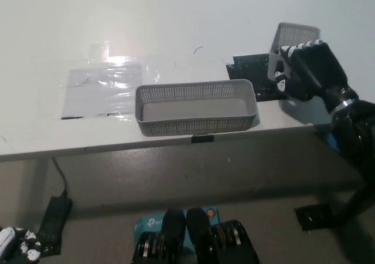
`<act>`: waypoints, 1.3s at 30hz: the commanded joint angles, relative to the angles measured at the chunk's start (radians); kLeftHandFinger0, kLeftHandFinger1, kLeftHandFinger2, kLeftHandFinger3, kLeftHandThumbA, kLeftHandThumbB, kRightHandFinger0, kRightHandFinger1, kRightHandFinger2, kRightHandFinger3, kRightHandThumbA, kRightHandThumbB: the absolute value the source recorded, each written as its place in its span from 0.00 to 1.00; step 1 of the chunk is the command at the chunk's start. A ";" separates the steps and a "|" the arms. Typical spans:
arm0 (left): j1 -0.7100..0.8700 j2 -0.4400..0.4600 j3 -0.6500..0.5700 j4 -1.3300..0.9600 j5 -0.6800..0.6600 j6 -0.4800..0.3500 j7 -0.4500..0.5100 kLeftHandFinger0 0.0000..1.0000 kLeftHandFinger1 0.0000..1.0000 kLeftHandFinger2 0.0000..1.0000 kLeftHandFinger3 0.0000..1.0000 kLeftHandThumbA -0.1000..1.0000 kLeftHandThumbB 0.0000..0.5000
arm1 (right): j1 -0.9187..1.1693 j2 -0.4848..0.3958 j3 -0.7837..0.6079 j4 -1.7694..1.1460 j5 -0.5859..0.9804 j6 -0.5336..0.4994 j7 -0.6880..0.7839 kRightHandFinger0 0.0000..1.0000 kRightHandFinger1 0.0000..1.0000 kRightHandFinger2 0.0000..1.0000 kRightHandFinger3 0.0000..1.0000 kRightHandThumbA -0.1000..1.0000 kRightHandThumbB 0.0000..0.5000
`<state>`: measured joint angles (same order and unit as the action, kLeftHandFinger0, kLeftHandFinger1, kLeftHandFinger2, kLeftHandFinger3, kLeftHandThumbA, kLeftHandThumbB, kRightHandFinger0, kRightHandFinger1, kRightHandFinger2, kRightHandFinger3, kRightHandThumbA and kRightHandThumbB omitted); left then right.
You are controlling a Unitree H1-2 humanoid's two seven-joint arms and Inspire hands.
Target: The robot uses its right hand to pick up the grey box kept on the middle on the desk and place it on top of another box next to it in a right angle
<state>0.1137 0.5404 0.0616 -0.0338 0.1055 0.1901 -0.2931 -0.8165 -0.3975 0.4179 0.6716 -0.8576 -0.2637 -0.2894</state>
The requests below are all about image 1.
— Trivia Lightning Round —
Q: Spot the black floor plate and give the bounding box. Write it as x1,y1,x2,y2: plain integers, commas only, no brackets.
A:
294,204,343,232

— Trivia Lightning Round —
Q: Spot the clear plastic sheet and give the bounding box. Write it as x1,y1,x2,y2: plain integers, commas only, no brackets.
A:
61,63,144,120

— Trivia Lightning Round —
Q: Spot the white table leg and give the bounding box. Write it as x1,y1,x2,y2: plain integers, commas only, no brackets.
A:
34,157,53,218

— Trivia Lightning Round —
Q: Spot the teal printed box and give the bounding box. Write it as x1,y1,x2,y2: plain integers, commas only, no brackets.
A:
134,207,219,251

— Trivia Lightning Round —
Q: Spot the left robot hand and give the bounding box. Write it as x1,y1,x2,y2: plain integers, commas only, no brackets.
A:
0,226,43,264

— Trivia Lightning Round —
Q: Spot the grey perforated plastic basket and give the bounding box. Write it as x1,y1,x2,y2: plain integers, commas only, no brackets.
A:
267,22,321,120
135,79,259,137

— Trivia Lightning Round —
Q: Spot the black tape strip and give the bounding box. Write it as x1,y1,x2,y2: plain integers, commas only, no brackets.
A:
190,134,214,144

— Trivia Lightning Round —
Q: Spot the black power cable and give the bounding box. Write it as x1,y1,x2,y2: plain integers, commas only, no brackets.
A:
52,157,69,199

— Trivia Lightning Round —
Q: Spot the blue object under table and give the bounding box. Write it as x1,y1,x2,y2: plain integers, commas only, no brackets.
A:
326,131,340,153

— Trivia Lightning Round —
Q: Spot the black marker mat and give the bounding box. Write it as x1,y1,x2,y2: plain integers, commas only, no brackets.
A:
225,52,284,102

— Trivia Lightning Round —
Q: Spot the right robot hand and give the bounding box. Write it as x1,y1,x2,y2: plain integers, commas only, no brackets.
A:
274,39,352,103

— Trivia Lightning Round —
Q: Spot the black power adapter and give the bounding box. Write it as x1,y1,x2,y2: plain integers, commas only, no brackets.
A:
37,195,73,253

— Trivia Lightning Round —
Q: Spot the black table leg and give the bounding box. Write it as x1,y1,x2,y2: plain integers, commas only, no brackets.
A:
336,181,375,226

